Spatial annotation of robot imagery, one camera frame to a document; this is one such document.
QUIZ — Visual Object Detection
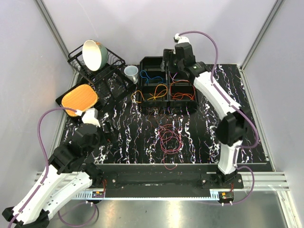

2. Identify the white cable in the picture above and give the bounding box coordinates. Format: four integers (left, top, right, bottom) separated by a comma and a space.
168, 71, 193, 85

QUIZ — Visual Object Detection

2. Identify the blue cable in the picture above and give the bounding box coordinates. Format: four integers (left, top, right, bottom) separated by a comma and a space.
139, 70, 167, 83

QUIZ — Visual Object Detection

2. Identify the orange cable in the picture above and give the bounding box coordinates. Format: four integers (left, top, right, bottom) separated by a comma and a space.
171, 80, 195, 101

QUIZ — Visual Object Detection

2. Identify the yellow cable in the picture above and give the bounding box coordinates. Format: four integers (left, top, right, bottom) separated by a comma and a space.
131, 84, 168, 102

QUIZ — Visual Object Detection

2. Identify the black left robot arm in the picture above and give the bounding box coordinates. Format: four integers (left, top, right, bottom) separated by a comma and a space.
2, 122, 119, 228

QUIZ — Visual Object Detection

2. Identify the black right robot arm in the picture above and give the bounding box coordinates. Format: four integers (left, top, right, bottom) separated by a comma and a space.
163, 42, 249, 188

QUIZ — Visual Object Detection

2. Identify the white measuring cup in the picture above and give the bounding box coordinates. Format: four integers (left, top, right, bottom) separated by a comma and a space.
124, 65, 138, 84

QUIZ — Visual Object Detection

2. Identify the white and green bowl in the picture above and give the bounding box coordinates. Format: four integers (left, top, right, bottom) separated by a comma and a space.
82, 40, 108, 71

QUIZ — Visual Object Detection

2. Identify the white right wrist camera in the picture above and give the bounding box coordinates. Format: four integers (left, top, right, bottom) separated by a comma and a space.
173, 33, 190, 44

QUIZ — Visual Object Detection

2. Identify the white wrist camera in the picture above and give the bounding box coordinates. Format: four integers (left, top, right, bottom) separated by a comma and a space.
75, 108, 101, 127
173, 33, 190, 44

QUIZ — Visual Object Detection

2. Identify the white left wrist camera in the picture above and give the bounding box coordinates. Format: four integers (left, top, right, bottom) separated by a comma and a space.
75, 108, 101, 127

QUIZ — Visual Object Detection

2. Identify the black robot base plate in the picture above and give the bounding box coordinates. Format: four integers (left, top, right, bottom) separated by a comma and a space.
98, 164, 244, 200

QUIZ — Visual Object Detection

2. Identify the black wire dish rack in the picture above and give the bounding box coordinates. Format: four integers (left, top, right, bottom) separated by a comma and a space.
67, 46, 136, 96

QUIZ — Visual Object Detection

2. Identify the pink cable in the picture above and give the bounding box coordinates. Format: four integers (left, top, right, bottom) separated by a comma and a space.
158, 123, 183, 170

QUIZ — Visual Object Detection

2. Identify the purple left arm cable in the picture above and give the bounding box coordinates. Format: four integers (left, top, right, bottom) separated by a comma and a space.
7, 107, 79, 228

